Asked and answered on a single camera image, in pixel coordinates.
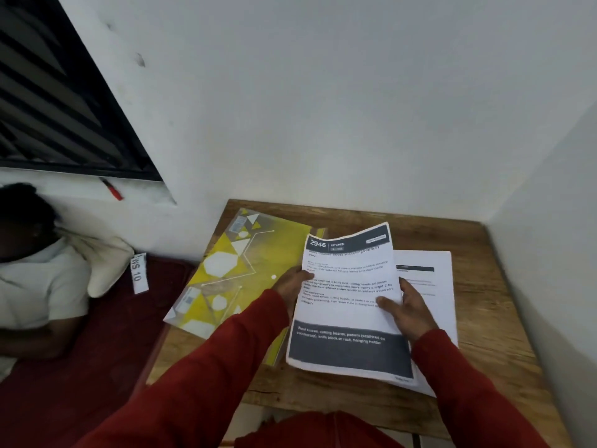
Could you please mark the person's red jacket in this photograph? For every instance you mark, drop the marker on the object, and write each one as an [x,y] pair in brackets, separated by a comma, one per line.
[317,433]

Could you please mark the person's right hand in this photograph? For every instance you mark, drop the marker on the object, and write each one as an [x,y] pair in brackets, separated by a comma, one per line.
[412,314]

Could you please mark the person's right forearm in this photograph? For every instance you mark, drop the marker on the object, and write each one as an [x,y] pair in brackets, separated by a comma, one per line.
[471,396]

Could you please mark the maroon bed mattress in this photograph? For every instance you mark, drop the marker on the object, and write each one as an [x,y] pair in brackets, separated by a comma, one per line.
[79,382]

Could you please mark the red marker on sill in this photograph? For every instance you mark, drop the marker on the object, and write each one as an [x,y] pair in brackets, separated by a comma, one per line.
[113,190]

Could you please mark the person's left hand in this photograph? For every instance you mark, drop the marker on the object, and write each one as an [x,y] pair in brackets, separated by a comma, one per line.
[289,286]

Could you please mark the person's left forearm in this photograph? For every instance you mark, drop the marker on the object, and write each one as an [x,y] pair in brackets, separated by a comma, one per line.
[196,387]

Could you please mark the white pillow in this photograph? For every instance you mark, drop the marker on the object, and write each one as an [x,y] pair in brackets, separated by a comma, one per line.
[105,265]

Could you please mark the pile of text-only sheets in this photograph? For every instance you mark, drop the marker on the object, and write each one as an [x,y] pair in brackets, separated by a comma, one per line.
[434,293]

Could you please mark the small pile of printed sheets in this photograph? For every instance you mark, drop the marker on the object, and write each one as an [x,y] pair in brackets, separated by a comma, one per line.
[410,381]

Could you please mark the yellow patterned plastic folder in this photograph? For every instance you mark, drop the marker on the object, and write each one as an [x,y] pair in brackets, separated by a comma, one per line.
[242,256]

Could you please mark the white paper label tag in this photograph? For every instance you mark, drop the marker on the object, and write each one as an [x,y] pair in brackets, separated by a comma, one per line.
[139,273]

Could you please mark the dark louvred window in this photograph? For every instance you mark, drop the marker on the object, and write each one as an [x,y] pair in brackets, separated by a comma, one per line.
[60,102]

